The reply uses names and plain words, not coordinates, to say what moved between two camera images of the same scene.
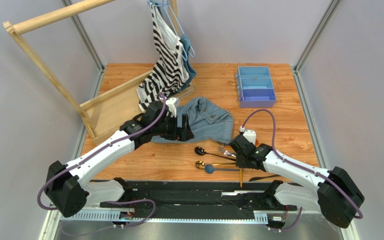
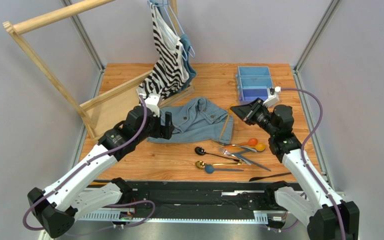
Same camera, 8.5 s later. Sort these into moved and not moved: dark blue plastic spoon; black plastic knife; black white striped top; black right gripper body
Moved: black right gripper body
Not moved: black white striped top; black plastic knife; dark blue plastic spoon
